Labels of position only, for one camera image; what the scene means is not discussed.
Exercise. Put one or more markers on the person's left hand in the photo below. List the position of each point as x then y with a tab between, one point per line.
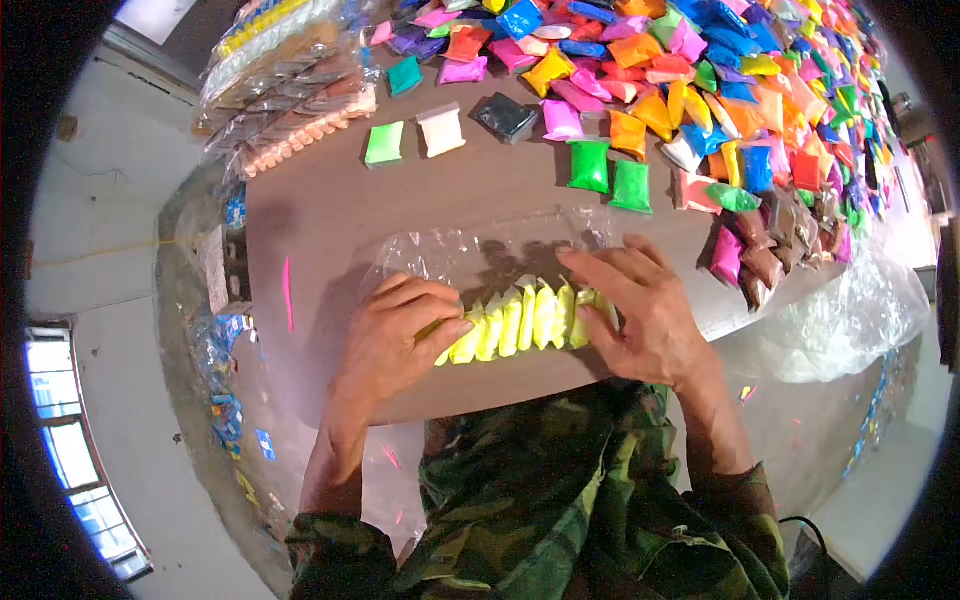
390	341

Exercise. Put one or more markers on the person's right hand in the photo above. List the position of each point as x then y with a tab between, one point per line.
649	319

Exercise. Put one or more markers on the person's left fingers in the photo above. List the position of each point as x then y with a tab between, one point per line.
427	294

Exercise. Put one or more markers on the person's right middle finger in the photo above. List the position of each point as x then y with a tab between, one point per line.
641	246

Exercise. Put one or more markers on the person's right thumb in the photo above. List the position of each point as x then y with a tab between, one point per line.
596	326

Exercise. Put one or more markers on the person's left thumb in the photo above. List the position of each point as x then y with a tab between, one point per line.
450	336

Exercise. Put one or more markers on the person's right index finger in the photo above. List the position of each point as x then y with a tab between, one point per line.
592	268

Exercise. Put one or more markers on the row of yellow packets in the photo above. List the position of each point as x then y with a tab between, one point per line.
517	322

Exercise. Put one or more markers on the clear plastic bag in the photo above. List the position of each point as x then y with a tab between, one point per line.
487	251

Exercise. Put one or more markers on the bright green packet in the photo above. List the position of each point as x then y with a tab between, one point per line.
631	187
589	166

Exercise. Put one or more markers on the orange packet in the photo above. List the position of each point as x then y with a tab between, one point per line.
628	133

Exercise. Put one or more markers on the pink plastic strip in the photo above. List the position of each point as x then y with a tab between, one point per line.
287	292

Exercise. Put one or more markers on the magenta packet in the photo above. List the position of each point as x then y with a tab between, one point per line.
561	120

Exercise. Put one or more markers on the pale green packet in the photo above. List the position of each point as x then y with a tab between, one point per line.
384	144

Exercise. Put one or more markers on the white packet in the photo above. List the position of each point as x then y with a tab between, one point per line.
442	131

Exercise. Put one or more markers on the black packet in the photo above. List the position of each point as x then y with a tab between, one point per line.
508	117

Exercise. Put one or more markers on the person's body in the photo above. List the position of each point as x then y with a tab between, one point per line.
540	495

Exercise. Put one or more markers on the pile of colourful packets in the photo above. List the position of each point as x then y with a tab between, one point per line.
750	90

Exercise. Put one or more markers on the large crumpled clear plastic sheet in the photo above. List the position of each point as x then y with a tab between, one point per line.
840	315

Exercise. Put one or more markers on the teal packet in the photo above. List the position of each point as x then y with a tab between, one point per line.
405	75

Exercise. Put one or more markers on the heap of blue printed wrappers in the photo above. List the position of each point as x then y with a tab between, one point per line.
225	390

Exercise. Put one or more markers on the violet pink packet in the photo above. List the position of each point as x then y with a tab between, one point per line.
461	71

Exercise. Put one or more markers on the stack of filled clear bags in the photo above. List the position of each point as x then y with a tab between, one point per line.
285	82

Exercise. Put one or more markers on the window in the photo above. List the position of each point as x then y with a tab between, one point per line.
71	450

